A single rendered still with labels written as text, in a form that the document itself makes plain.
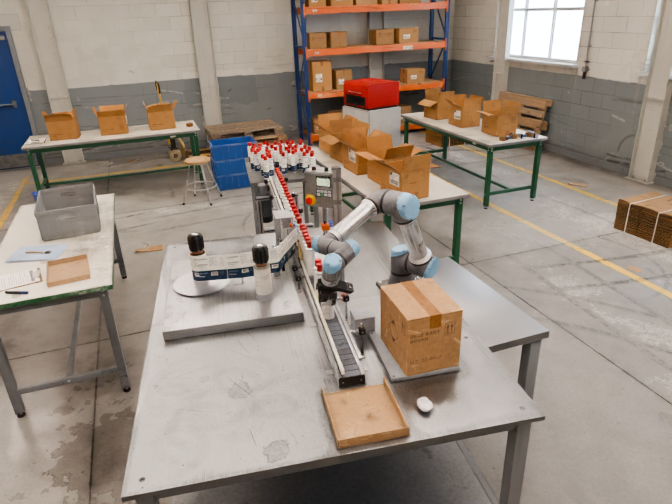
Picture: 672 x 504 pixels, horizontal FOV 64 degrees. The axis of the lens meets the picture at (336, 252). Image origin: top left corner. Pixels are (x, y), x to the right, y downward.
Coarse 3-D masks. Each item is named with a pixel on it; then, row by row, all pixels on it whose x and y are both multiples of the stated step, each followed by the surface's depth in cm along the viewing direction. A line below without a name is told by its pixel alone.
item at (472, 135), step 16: (432, 128) 719; (448, 128) 687; (464, 128) 683; (480, 128) 680; (480, 144) 615; (496, 144) 602; (512, 144) 609; (528, 144) 623; (480, 176) 692; (496, 192) 633
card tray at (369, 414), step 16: (384, 384) 217; (336, 400) 210; (352, 400) 210; (368, 400) 209; (384, 400) 209; (336, 416) 202; (352, 416) 202; (368, 416) 201; (384, 416) 201; (400, 416) 199; (336, 432) 189; (352, 432) 194; (368, 432) 194; (384, 432) 189; (400, 432) 191
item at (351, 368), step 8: (312, 280) 294; (312, 296) 277; (320, 304) 270; (328, 320) 256; (336, 320) 255; (328, 328) 249; (336, 328) 249; (336, 336) 243; (344, 336) 243; (336, 344) 237; (344, 344) 237; (344, 352) 231; (352, 352) 231; (336, 360) 226; (344, 360) 226; (352, 360) 226; (344, 368) 221; (352, 368) 221; (344, 376) 216; (352, 376) 217
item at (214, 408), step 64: (320, 256) 334; (384, 256) 330; (192, 384) 223; (256, 384) 222; (320, 384) 220; (448, 384) 217; (512, 384) 216; (192, 448) 190; (256, 448) 189; (320, 448) 188; (384, 448) 188
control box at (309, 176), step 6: (318, 168) 279; (330, 168) 279; (306, 174) 276; (312, 174) 274; (318, 174) 273; (324, 174) 272; (330, 174) 271; (306, 180) 277; (312, 180) 276; (306, 186) 278; (312, 186) 277; (318, 186) 276; (306, 192) 280; (312, 192) 278; (312, 198) 280; (318, 198) 278; (324, 198) 277; (330, 198) 276; (306, 204) 283; (312, 204) 281; (318, 204) 280; (324, 204) 278; (330, 204) 277
